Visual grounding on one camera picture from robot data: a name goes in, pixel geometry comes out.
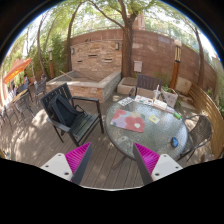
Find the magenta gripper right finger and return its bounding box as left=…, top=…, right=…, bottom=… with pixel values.
left=132, top=142, right=184, bottom=186

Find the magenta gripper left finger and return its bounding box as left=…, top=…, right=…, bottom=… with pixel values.
left=40, top=142, right=93, bottom=186

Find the blue black computer mouse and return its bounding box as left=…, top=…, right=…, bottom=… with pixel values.
left=171, top=137, right=179, bottom=148

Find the pink floral mouse pad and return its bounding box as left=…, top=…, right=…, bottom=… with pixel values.
left=110, top=109, right=145, bottom=133

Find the round glass patio table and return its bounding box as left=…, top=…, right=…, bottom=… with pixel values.
left=105, top=101, right=188, bottom=167

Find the black wooden patio chair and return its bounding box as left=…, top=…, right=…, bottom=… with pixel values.
left=41, top=83, right=104, bottom=147

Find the green marker pen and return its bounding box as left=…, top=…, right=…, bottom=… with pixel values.
left=173, top=112, right=182, bottom=120

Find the black backpack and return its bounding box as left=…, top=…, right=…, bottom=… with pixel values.
left=47, top=95, right=83, bottom=127

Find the white book stack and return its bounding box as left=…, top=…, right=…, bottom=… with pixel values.
left=153, top=100, right=167, bottom=110

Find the colourful booklet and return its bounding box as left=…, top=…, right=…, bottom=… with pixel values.
left=135, top=95, right=153, bottom=105

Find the grey wicker chair right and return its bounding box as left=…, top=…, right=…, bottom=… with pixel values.
left=178, top=114, right=212, bottom=160

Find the black white patterned card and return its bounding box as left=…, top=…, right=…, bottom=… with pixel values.
left=118, top=97, right=134, bottom=106

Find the patterned tote bag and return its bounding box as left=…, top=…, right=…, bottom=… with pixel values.
left=161, top=88, right=178, bottom=107

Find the white cup with straw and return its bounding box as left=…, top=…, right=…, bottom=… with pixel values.
left=153, top=85, right=161, bottom=100

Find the dark wicker chair behind table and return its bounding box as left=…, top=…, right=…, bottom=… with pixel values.
left=129, top=74, right=162, bottom=98

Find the wicker chair far left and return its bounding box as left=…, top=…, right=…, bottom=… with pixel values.
left=14, top=93, right=33, bottom=121

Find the stone raised planter fountain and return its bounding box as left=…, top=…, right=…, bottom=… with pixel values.
left=45, top=70, right=122, bottom=103

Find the wicker chair left middle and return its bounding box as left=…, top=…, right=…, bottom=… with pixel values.
left=34, top=77, right=47, bottom=100

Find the grey electrical box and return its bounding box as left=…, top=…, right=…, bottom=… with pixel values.
left=134, top=61, right=142, bottom=72

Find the orange patio umbrella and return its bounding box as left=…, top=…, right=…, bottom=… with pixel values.
left=3, top=58, right=32, bottom=84

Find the large tree trunk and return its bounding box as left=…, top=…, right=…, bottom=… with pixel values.
left=87, top=0, right=158, bottom=79

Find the wooden lamp post left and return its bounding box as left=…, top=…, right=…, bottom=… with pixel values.
left=48, top=47, right=54, bottom=79

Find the wooden lamp post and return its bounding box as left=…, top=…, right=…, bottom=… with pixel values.
left=48, top=47, right=54, bottom=79
left=169, top=40, right=182, bottom=89

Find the wooden lamp post right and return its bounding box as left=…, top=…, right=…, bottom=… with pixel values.
left=169, top=40, right=182, bottom=89

